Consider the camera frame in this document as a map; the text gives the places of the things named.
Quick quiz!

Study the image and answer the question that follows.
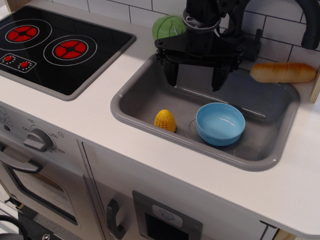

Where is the grey cabinet door handle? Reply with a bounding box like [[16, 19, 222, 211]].
[[106, 199, 126, 240]]

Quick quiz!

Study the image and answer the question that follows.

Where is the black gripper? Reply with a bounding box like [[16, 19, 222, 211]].
[[154, 29, 244, 92]]

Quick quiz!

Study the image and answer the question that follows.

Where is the grey toy sink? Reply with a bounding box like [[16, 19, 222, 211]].
[[110, 55, 300, 172]]

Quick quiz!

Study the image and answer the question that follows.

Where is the black toy faucet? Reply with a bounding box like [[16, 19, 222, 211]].
[[242, 0, 320, 67]]

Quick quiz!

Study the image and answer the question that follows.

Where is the toy oven door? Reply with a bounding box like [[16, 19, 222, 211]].
[[0, 139, 102, 240]]

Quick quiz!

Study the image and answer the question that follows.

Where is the toy bread loaf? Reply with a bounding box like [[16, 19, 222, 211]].
[[250, 62, 317, 83]]

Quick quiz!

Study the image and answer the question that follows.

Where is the grey oven door handle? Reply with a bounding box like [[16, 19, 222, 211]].
[[0, 143, 43, 174]]

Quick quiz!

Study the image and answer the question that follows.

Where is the green toy cabbage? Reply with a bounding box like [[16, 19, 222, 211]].
[[152, 15, 187, 40]]

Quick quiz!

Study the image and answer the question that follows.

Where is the blue plastic bowl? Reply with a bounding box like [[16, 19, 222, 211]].
[[195, 102, 246, 147]]

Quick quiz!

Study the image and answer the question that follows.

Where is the grey dishwasher panel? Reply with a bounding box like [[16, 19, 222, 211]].
[[132, 191, 203, 240]]

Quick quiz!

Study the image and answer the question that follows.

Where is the black cable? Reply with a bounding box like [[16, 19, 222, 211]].
[[0, 214, 31, 240]]

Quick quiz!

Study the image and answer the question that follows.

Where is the black toy stovetop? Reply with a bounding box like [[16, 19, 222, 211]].
[[0, 6, 136, 101]]

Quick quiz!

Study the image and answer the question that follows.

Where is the grey oven knob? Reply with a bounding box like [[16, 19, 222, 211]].
[[23, 128, 54, 152]]

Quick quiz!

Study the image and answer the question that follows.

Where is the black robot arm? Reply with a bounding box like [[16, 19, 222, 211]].
[[154, 0, 244, 91]]

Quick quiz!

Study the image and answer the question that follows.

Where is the yellow toy corn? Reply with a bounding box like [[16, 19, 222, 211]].
[[153, 109, 177, 133]]

